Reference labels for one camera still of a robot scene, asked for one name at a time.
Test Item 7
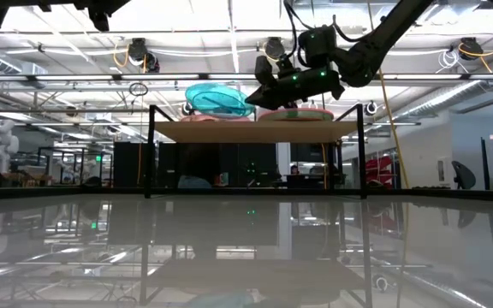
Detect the wooden shelf board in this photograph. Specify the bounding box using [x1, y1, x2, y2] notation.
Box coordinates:
[154, 121, 359, 145]

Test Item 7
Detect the red object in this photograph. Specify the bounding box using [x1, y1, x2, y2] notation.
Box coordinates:
[365, 156, 395, 186]

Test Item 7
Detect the black ceiling cable reel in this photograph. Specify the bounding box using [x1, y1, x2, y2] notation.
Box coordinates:
[127, 37, 161, 74]
[263, 37, 287, 61]
[459, 37, 484, 61]

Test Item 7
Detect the hanging black cable loop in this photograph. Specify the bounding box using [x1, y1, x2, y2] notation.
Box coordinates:
[128, 81, 149, 98]

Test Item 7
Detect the dark office chair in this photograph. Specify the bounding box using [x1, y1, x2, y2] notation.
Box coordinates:
[451, 160, 478, 191]

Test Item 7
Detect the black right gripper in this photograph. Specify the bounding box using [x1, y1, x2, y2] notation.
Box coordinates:
[245, 68, 346, 111]

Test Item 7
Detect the long ceiling light bar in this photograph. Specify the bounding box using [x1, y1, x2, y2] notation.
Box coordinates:
[0, 73, 493, 82]

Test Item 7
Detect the black metal shelf frame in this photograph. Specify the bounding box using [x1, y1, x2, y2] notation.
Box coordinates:
[143, 104, 370, 200]

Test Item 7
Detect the black upright pole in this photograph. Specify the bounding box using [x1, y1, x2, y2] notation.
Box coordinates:
[480, 136, 490, 192]

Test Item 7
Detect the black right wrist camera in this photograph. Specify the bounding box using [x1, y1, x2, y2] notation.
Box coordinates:
[254, 55, 297, 85]

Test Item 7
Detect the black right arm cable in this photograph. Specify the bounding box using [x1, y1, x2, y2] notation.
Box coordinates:
[282, 0, 306, 61]

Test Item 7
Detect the black metal workstation frame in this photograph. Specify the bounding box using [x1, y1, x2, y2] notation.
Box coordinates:
[36, 147, 115, 187]

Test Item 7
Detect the yellow hanging cable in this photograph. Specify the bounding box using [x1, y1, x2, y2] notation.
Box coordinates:
[377, 68, 410, 190]

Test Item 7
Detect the teal translucent plastic plate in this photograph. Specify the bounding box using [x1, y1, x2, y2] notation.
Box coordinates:
[185, 82, 257, 119]

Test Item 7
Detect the black cabinet row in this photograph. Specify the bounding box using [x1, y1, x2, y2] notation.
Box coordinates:
[113, 142, 278, 189]

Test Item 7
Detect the white coiled cable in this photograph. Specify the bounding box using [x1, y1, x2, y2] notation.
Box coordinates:
[437, 49, 460, 69]

